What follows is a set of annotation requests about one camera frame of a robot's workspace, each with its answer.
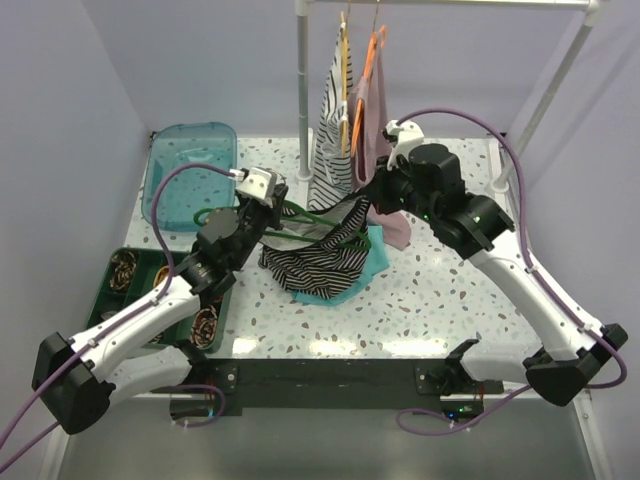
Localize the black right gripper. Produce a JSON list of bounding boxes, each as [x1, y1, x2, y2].
[[364, 152, 437, 223]]

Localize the green hanger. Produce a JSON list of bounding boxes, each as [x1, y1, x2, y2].
[[193, 200, 371, 251]]

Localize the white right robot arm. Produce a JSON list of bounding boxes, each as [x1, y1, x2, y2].
[[364, 143, 628, 406]]

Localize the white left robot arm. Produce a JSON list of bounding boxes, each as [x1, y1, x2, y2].
[[32, 180, 288, 435]]

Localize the pink tank top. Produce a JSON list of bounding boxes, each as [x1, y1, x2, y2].
[[348, 50, 411, 251]]

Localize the teal tank top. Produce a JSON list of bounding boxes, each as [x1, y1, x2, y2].
[[292, 225, 389, 307]]

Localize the orange hanger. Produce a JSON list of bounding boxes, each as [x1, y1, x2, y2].
[[350, 25, 387, 158]]

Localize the yellow hanger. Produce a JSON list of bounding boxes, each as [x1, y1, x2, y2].
[[339, 6, 350, 157]]

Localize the teal transparent plastic bin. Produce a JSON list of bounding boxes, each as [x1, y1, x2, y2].
[[141, 122, 237, 233]]

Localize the dark green organizer tray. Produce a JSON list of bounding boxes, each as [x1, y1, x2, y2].
[[86, 248, 231, 354]]

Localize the white clothes rack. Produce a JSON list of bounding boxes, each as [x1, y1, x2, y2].
[[293, 0, 606, 243]]

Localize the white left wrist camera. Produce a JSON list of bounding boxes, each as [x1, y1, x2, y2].
[[235, 167, 278, 207]]

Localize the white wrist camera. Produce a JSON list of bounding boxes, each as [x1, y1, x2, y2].
[[235, 167, 278, 207], [383, 120, 424, 171]]

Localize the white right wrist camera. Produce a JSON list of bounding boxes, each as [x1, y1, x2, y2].
[[383, 120, 424, 171]]

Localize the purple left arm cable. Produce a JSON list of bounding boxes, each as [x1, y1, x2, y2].
[[0, 163, 246, 466]]

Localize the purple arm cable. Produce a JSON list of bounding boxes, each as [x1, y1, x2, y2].
[[0, 163, 246, 466], [389, 107, 629, 435]]

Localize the brown floral hair tie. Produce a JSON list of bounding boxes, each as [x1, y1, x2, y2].
[[191, 305, 221, 349]]

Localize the leopard print hair tie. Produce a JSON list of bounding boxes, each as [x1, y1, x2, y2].
[[108, 251, 139, 293]]

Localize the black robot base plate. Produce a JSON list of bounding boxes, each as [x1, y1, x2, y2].
[[158, 359, 504, 421]]

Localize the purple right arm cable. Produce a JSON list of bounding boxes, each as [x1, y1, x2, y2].
[[389, 107, 629, 435]]

